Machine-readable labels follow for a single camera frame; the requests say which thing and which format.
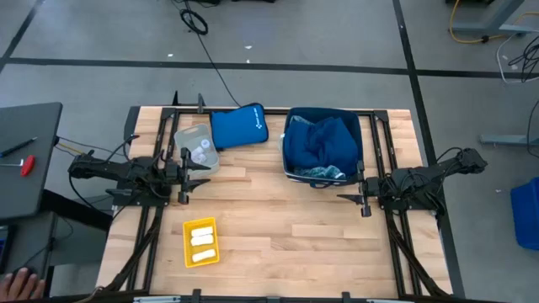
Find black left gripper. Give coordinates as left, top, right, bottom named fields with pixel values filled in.
left=163, top=146, right=212, bottom=206

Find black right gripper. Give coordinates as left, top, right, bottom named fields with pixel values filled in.
left=336, top=160, right=382, bottom=219

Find light blue patterned gown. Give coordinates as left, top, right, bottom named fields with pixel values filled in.
left=289, top=114, right=347, bottom=181

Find dark blue cloth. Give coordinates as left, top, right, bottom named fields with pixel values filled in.
left=283, top=117, right=360, bottom=178

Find dark blue fabric bin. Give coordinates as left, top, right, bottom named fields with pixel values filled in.
left=279, top=105, right=366, bottom=189

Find yellow plastic basket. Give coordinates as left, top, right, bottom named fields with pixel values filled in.
left=182, top=215, right=221, bottom=269

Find clear plastic bin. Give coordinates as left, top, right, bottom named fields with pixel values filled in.
left=173, top=123, right=221, bottom=178

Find blue zip pouch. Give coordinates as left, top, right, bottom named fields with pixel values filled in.
left=209, top=102, right=270, bottom=152

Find grey metal floor foot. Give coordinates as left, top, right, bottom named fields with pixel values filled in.
left=479, top=133, right=539, bottom=148

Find black side table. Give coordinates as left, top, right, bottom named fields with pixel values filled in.
left=0, top=101, right=64, bottom=223

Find blue plastic crate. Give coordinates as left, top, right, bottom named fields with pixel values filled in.
left=510, top=176, right=539, bottom=253

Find grey desk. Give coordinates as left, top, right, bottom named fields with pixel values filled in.
left=0, top=210, right=59, bottom=303

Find black pen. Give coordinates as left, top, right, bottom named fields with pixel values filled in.
left=0, top=136, right=40, bottom=159

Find black keyboard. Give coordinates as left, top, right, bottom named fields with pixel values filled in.
left=0, top=224, right=14, bottom=275

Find person's hand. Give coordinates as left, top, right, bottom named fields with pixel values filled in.
left=0, top=268, right=46, bottom=302

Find grey table base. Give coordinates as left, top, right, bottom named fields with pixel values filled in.
left=445, top=0, right=539, bottom=37

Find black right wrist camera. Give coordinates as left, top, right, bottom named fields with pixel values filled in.
left=370, top=176, right=391, bottom=197

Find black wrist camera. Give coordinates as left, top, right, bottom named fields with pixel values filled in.
left=370, top=176, right=391, bottom=197
left=162, top=162, right=182, bottom=183

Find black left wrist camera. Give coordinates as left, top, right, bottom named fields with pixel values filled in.
left=162, top=162, right=182, bottom=183

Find black aluminium table frame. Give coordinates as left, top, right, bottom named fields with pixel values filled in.
left=86, top=90, right=467, bottom=303

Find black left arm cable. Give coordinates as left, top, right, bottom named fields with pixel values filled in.
left=119, top=133, right=141, bottom=160

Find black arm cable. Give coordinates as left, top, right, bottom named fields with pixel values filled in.
left=119, top=133, right=141, bottom=160
left=435, top=146, right=465, bottom=164

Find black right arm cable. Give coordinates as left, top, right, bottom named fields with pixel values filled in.
left=435, top=146, right=465, bottom=164

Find coiled black floor cable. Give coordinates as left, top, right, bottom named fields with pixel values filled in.
left=169, top=0, right=242, bottom=109

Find red-handled hex key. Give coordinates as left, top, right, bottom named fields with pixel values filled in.
left=0, top=154, right=37, bottom=178

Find yellow floor cable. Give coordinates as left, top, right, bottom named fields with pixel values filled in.
left=447, top=0, right=539, bottom=45

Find white floor cable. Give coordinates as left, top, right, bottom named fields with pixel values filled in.
left=495, top=32, right=539, bottom=85

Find tangled black floor cables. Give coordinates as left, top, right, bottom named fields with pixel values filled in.
left=506, top=35, right=539, bottom=84

